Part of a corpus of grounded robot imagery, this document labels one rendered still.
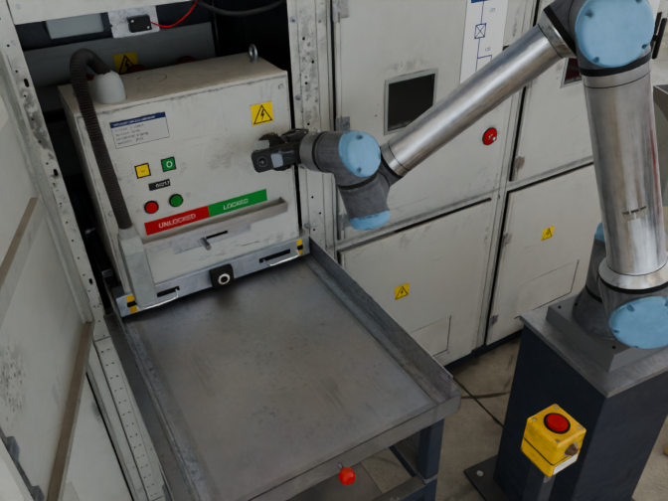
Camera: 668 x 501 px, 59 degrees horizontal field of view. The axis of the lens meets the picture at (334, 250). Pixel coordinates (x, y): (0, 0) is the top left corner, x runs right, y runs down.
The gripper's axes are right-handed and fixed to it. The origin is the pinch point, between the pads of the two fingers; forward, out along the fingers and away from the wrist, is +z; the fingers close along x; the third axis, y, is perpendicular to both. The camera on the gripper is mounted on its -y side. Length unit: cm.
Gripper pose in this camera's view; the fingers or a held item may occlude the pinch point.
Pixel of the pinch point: (253, 150)
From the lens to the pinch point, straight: 149.5
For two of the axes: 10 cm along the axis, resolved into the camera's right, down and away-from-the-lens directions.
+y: 7.1, -4.2, 5.7
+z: -6.7, -1.6, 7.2
